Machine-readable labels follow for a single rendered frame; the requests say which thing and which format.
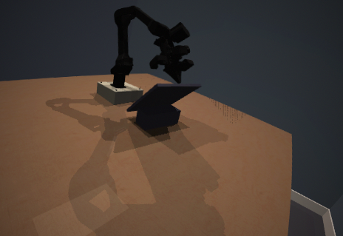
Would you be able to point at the dark grey switch panel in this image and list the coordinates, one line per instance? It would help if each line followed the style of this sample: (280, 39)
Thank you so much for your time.
(154, 108)

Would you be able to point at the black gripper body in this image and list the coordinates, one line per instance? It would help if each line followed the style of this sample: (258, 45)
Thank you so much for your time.
(163, 59)

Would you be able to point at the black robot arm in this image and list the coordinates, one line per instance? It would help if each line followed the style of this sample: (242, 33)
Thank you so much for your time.
(123, 17)

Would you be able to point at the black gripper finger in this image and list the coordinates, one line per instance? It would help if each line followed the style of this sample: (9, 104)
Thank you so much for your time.
(179, 69)
(171, 70)

